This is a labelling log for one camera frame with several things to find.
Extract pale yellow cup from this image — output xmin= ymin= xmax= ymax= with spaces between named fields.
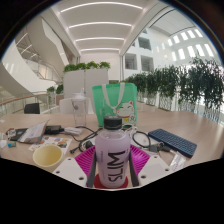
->
xmin=32 ymin=143 xmax=64 ymax=169

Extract clear plastic packet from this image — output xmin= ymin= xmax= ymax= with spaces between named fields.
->
xmin=169 ymin=151 xmax=187 ymax=172

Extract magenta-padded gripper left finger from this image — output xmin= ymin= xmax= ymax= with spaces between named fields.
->
xmin=52 ymin=148 xmax=98 ymax=188

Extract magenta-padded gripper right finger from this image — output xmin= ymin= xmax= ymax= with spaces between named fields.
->
xmin=129 ymin=144 xmax=172 ymax=187

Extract small green plant row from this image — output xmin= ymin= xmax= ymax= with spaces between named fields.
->
xmin=63 ymin=60 xmax=112 ymax=73

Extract black cable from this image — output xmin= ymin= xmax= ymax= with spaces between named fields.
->
xmin=69 ymin=125 xmax=152 ymax=155

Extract tall green plant hedge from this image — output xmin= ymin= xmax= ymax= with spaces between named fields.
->
xmin=123 ymin=56 xmax=224 ymax=121

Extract white power adapter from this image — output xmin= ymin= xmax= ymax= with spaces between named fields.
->
xmin=64 ymin=126 xmax=84 ymax=136

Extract white cabinet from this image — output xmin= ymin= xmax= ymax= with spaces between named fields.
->
xmin=63 ymin=68 xmax=110 ymax=101

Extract clear plastic shaker bottle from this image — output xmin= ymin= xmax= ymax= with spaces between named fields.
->
xmin=71 ymin=88 xmax=88 ymax=128

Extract dark blue keyboard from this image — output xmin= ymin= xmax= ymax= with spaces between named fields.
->
xmin=147 ymin=128 xmax=198 ymax=159

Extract lilac drink bottle black cap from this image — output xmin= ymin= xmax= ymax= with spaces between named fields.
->
xmin=94 ymin=115 xmax=132 ymax=190

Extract green tote bag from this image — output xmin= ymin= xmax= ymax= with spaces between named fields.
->
xmin=91 ymin=82 xmax=138 ymax=129

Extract black flat folder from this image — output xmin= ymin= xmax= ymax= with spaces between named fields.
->
xmin=9 ymin=127 xmax=29 ymax=141

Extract colourful sticker sheet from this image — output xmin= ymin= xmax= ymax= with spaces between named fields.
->
xmin=28 ymin=135 xmax=73 ymax=153

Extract ceiling light strips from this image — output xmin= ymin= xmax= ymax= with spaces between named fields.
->
xmin=60 ymin=1 xmax=144 ymax=53

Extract black chair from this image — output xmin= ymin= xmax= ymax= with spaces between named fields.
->
xmin=23 ymin=102 xmax=41 ymax=115

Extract black power adapter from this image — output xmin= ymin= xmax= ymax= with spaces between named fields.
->
xmin=44 ymin=124 xmax=65 ymax=135

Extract small potted green plant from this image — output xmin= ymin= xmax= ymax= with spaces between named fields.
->
xmin=46 ymin=86 xmax=56 ymax=106
xmin=55 ymin=84 xmax=65 ymax=95

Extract white chair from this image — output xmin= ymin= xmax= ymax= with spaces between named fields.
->
xmin=59 ymin=97 xmax=95 ymax=115

